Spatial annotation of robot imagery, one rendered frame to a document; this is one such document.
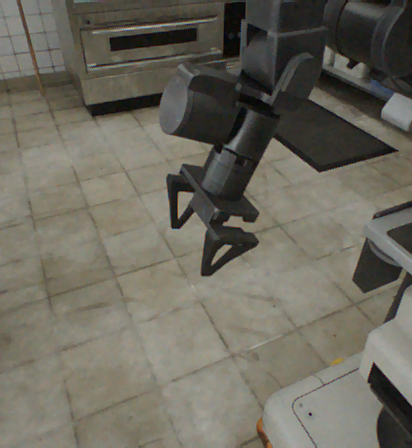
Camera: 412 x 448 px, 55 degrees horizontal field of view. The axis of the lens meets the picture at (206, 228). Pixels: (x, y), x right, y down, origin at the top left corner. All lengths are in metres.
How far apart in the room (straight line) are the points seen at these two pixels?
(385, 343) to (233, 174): 0.40
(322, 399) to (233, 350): 0.49
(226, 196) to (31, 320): 1.47
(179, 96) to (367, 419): 1.03
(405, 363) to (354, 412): 0.56
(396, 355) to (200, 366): 0.98
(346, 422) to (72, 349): 1.02
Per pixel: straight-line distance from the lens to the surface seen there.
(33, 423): 1.58
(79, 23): 3.22
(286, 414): 1.19
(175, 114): 0.39
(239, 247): 0.47
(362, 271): 0.59
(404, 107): 0.61
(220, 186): 0.45
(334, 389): 1.25
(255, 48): 0.44
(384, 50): 0.46
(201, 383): 1.53
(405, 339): 0.72
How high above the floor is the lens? 1.34
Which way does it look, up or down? 39 degrees down
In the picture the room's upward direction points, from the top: straight up
